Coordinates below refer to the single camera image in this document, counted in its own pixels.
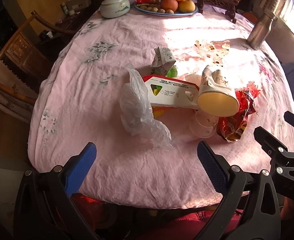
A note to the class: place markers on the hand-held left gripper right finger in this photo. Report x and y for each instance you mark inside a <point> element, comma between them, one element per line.
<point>212,167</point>

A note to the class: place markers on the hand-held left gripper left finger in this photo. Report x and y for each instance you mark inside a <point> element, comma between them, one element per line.
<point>83,162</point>

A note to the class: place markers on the clear plastic cup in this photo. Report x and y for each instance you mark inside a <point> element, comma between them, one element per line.
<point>203,126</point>

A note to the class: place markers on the red snack wrapper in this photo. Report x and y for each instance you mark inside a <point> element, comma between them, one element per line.
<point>236,123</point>

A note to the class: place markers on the clear plastic bag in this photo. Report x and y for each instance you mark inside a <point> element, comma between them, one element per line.
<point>134,105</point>

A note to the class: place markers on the printed white paper cup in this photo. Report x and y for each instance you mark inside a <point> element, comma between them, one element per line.
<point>217,87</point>

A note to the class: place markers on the red white carton box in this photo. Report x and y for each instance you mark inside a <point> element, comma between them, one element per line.
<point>172,92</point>

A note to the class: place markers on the golden clear wrapper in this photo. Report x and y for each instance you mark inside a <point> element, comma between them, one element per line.
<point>212,47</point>

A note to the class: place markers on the white green carton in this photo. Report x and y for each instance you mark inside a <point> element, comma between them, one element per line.
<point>163,57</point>

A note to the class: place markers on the person's red garment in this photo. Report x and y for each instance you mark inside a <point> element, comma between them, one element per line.
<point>184,221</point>

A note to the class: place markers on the pink floral tablecloth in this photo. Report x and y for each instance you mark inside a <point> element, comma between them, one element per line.
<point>99,92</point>

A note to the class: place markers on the steel bottle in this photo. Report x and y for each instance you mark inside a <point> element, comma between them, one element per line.
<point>259,32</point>

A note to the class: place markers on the wooden chair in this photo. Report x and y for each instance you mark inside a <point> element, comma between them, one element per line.
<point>19,47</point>

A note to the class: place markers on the dark wooden sideboard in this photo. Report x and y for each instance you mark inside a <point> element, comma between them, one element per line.
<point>69,22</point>

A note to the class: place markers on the blue rimmed fruit plate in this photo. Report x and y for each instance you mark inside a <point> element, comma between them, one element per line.
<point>187,13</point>

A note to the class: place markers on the white ceramic lidded jar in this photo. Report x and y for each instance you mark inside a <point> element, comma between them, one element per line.
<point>114,6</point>

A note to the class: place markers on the yellow apple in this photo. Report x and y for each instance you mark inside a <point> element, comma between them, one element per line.
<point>187,5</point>

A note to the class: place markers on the pile of walnuts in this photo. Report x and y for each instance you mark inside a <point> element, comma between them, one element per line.
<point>159,10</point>

